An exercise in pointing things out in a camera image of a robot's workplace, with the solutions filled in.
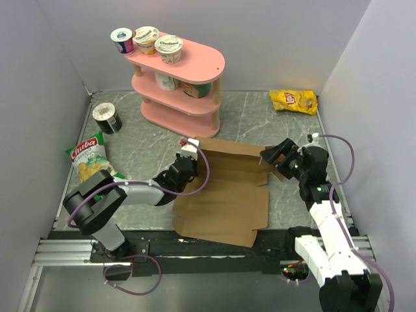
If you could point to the orange Chobani yogurt cup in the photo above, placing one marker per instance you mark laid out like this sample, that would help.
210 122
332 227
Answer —
145 38

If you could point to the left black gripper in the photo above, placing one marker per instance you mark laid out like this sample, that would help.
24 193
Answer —
195 162

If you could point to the green can on middle shelf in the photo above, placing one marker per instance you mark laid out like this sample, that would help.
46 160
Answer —
196 90

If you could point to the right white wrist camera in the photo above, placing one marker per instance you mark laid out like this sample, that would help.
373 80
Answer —
313 139

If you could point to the green Chuba chips bag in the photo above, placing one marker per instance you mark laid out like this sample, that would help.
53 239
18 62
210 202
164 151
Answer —
90 156

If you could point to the white cup on middle shelf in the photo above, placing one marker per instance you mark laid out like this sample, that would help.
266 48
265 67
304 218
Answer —
166 83

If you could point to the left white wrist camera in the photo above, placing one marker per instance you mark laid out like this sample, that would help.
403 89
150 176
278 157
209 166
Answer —
189 147

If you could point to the white Chobani yogurt cup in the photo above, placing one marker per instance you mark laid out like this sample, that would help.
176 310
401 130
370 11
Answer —
169 47

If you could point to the yellow Lays chips bag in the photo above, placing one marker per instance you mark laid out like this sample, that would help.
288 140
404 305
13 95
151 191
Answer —
302 101

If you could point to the pink three-tier shelf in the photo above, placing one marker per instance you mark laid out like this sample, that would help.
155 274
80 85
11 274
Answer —
174 110

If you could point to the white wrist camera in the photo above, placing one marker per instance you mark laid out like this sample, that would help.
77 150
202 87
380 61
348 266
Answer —
313 139
189 147

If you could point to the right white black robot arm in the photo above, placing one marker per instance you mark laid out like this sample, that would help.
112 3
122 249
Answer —
346 283

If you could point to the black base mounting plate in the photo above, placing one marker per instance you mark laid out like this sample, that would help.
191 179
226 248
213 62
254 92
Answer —
151 252

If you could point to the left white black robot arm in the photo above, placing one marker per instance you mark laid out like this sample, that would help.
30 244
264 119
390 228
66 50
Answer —
93 203

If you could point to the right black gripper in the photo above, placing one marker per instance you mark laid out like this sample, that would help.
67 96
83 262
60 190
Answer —
286 147

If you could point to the black can with white lid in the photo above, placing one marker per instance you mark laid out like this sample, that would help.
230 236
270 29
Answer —
107 118

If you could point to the aluminium frame rail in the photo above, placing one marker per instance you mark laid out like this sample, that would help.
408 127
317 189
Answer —
55 253

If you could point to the brown cardboard box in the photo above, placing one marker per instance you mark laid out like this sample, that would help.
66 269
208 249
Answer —
228 202

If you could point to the blue white yogurt cup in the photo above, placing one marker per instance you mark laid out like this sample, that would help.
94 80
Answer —
122 38

